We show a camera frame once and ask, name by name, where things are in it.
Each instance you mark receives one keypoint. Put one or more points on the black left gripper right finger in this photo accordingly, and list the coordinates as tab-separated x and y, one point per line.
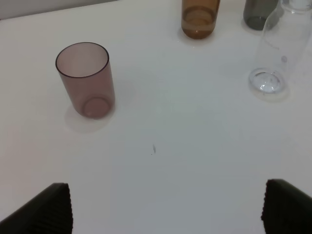
286	209

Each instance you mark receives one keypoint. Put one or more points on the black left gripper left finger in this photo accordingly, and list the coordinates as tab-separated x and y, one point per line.
49	212

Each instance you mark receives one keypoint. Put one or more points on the clear plastic water bottle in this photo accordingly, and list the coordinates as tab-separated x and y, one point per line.
285	35

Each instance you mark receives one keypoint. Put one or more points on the pink translucent plastic cup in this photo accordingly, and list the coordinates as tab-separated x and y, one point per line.
86	73

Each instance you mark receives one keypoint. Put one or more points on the grey translucent plastic cup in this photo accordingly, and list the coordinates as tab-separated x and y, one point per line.
260	14

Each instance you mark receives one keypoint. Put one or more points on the amber translucent plastic cup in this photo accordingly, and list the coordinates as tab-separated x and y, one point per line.
198	17

